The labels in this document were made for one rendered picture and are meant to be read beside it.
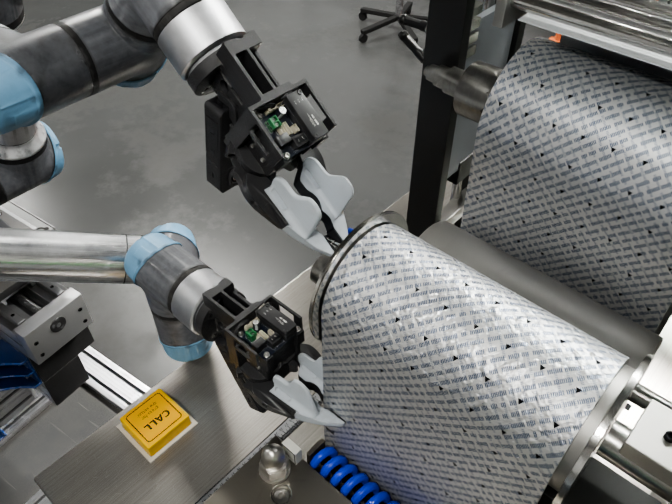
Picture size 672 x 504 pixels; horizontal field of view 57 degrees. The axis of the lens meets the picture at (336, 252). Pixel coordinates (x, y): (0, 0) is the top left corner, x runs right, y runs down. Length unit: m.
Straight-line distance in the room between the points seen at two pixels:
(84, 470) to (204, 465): 0.16
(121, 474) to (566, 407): 0.63
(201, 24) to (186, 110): 2.76
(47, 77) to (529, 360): 0.49
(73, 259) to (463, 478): 0.61
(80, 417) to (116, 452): 0.92
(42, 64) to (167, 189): 2.20
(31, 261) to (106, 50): 0.38
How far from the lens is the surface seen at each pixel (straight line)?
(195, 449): 0.92
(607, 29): 0.64
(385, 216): 0.58
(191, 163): 2.95
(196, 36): 0.59
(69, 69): 0.66
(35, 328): 1.31
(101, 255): 0.95
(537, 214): 0.68
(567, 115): 0.63
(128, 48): 0.69
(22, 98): 0.64
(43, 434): 1.87
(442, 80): 0.75
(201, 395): 0.97
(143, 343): 2.23
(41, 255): 0.95
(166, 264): 0.80
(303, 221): 0.58
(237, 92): 0.58
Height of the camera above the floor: 1.70
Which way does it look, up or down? 44 degrees down
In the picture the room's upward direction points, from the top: straight up
